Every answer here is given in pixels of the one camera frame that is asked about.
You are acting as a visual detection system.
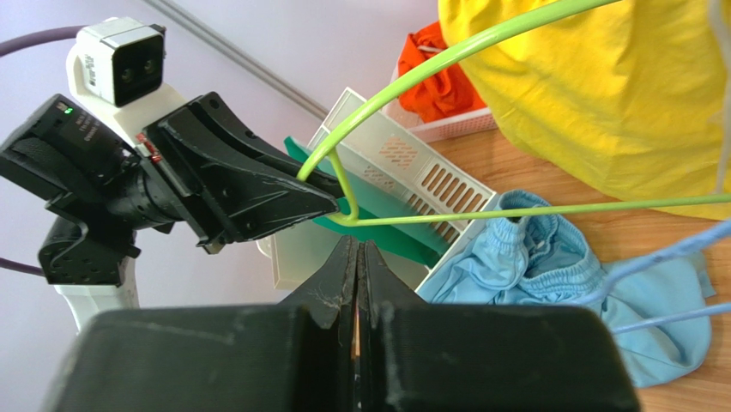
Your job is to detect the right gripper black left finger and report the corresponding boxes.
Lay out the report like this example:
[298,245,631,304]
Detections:
[43,237,359,411]

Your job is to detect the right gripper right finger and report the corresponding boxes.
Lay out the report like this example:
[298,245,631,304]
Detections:
[357,242,640,411]

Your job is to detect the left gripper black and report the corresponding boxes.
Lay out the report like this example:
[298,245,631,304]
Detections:
[142,92,343,254]

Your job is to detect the green hanger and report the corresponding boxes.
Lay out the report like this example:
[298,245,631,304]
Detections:
[297,0,730,227]

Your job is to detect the light blue shorts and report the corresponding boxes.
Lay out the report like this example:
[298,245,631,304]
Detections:
[418,215,715,388]

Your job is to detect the orange shorts front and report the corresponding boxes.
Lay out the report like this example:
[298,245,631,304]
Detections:
[397,21,486,123]

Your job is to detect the light blue wire hanger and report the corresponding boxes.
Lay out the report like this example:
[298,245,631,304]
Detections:
[577,220,731,336]

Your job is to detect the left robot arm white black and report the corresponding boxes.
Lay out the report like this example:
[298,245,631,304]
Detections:
[1,92,343,328]

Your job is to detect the yellow shorts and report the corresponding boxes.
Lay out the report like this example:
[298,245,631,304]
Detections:
[460,1,730,201]

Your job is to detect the green folder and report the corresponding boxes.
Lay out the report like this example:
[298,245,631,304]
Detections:
[313,168,450,267]

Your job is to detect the white file organizer rack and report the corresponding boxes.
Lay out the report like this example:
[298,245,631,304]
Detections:
[257,88,499,290]

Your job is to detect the white perforated basket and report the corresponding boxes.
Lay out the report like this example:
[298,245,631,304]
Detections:
[382,63,498,144]

